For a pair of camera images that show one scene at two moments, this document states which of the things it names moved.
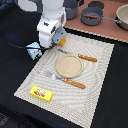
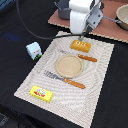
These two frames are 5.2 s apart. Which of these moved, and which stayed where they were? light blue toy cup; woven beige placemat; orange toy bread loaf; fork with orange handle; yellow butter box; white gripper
Moved: orange toy bread loaf; white gripper
Stayed: fork with orange handle; woven beige placemat; yellow butter box; light blue toy cup
